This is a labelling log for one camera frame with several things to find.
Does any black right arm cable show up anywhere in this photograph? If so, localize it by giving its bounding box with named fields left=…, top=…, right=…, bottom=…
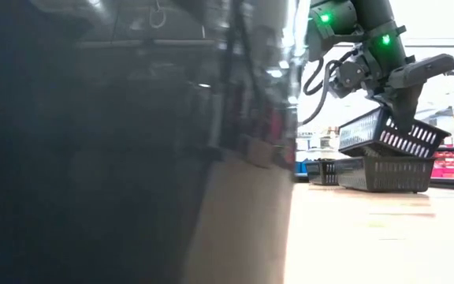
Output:
left=297, top=49, right=356, bottom=127

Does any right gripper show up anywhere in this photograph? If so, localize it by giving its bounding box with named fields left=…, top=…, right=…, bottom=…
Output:
left=329, top=53, right=454, bottom=134

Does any black slotted plastic basket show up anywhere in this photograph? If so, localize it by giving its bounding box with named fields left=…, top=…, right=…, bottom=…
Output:
left=303, top=158, right=341, bottom=187
left=334, top=155, right=437, bottom=194
left=337, top=105, right=452, bottom=159

